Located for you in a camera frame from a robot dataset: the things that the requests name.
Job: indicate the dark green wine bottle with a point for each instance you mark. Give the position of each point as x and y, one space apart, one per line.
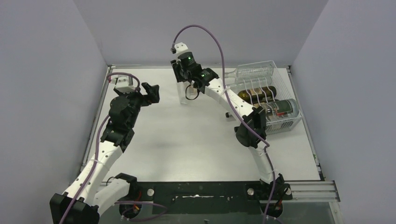
256 95

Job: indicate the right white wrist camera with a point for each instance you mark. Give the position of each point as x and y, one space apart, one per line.
179 48

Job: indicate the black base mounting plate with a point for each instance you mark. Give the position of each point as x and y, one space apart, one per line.
146 201

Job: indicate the clear square glass bottle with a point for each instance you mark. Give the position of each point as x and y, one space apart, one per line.
249 71

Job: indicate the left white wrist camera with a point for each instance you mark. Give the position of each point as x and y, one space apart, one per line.
123 83

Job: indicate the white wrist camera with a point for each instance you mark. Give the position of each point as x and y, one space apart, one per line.
123 83
179 48

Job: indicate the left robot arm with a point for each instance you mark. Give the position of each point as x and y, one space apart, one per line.
83 202

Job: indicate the white wire wine rack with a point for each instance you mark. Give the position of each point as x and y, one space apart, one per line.
275 80

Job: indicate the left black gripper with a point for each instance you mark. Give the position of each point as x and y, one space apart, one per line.
146 94

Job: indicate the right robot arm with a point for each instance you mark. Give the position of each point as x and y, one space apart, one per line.
251 132

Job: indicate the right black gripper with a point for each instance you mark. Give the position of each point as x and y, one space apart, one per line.
178 73

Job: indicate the clear tall glass bottle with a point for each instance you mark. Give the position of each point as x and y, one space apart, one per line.
181 90

